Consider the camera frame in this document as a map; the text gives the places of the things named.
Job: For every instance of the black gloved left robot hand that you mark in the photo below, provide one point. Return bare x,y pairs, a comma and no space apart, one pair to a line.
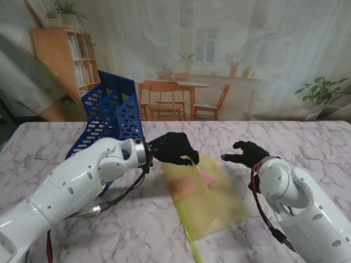
172,150

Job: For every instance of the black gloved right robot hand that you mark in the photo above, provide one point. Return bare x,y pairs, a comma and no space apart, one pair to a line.
252,156

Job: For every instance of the pink paper receipt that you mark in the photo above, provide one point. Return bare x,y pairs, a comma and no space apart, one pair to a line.
192,186

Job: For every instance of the yellow-green translucent file folder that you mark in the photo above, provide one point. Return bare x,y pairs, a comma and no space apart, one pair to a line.
203,208

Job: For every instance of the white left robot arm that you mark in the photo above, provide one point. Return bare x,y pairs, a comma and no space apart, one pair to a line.
74,186

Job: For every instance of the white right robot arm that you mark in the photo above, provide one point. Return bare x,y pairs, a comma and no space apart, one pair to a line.
301,213

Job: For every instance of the blue perforated plastic file rack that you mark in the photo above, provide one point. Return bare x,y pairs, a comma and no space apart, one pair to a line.
109,120

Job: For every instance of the printed room scene backdrop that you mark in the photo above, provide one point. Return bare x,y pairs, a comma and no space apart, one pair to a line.
164,41

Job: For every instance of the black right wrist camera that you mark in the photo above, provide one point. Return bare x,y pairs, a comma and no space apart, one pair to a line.
252,186

